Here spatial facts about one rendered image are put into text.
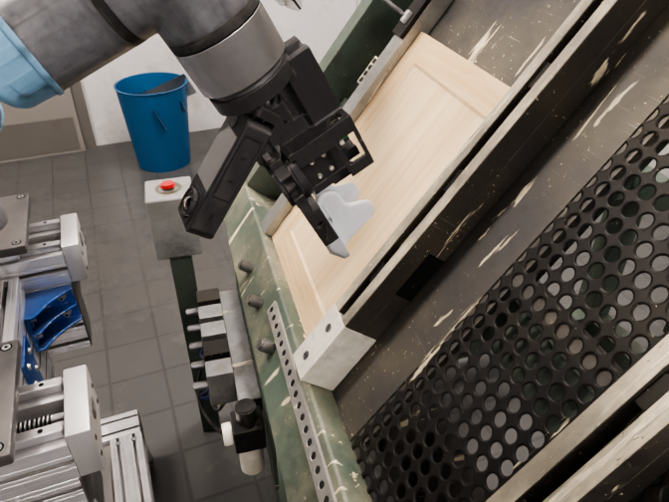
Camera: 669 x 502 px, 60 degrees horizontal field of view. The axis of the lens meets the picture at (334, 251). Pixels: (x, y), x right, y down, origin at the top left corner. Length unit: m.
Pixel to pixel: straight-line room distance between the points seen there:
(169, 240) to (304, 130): 1.12
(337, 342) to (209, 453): 1.20
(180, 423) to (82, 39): 1.84
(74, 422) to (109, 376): 1.51
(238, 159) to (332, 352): 0.53
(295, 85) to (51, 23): 0.17
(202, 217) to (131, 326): 2.13
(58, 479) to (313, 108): 0.68
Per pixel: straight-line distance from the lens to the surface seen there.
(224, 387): 1.27
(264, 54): 0.44
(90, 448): 0.92
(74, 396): 0.95
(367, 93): 1.29
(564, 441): 0.63
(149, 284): 2.82
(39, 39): 0.44
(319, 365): 0.97
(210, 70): 0.44
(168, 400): 2.26
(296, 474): 0.97
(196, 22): 0.42
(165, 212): 1.54
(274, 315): 1.16
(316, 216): 0.50
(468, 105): 1.04
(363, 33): 1.51
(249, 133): 0.47
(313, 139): 0.48
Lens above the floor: 1.64
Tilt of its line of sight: 34 degrees down
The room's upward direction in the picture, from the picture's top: straight up
